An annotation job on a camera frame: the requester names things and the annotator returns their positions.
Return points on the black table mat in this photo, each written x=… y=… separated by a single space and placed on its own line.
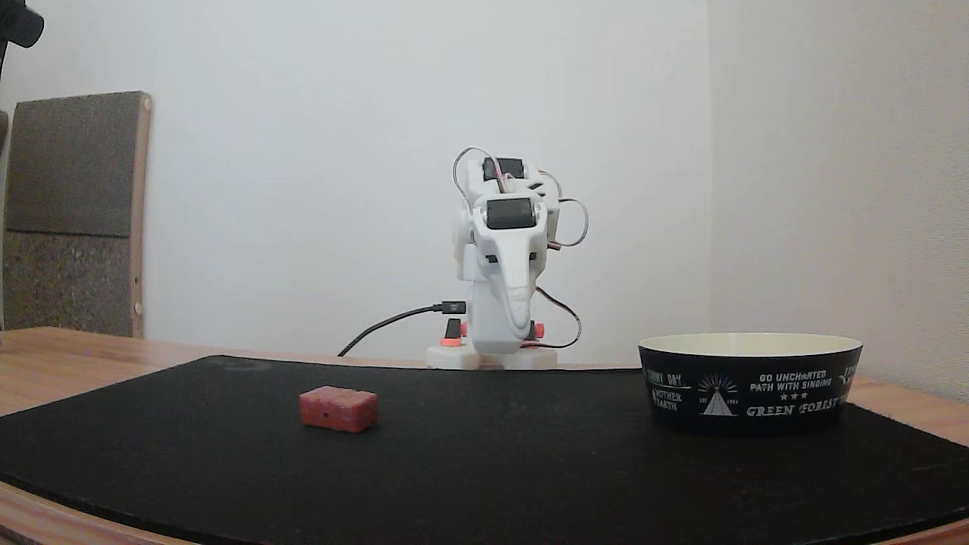
x=484 y=469

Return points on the orange and black clamp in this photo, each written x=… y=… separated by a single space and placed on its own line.
x=452 y=331
x=538 y=331

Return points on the black rounded object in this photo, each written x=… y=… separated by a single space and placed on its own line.
x=19 y=23

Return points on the red toy block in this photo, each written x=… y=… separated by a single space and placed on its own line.
x=338 y=409

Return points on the black bowl with white print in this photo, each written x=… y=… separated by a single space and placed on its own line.
x=749 y=393

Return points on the grey board with wooden frame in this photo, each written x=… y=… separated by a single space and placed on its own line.
x=72 y=219

